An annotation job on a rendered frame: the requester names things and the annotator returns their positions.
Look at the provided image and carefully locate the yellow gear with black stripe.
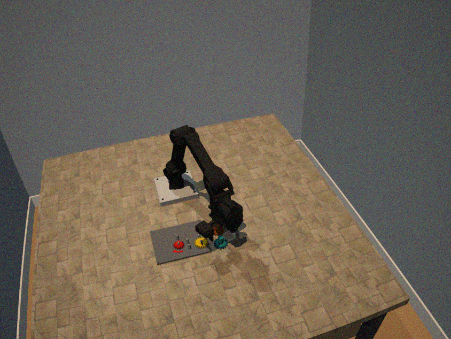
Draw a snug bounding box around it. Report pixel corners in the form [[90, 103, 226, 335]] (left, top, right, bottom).
[[195, 237, 208, 249]]

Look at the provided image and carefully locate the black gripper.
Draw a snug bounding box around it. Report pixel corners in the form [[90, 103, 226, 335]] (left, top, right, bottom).
[[196, 201, 243, 241]]

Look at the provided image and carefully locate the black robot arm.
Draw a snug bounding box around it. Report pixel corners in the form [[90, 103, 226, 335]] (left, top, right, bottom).
[[163, 125, 244, 233]]

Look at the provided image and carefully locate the red gear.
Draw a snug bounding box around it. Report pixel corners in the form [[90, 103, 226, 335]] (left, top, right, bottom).
[[173, 241, 184, 250]]

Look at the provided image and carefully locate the orange gear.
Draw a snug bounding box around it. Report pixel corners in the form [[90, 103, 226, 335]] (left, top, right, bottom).
[[214, 224, 224, 236]]

